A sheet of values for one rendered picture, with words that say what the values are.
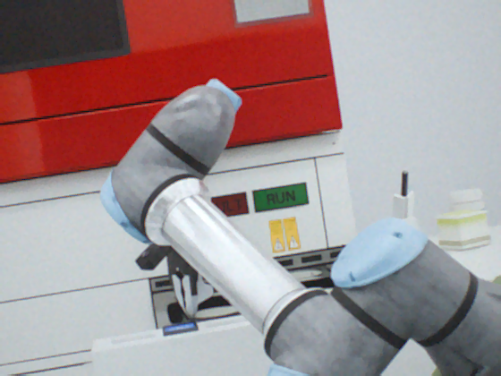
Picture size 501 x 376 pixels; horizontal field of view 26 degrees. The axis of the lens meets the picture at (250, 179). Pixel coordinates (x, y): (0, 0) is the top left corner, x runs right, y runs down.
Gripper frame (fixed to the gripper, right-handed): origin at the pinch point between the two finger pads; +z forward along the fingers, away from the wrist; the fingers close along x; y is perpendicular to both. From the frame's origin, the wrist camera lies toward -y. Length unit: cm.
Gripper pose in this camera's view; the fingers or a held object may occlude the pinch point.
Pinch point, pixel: (188, 312)
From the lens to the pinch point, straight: 213.5
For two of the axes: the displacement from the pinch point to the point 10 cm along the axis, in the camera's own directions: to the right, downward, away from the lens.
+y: 8.0, -1.5, 5.8
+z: 1.5, 9.9, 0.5
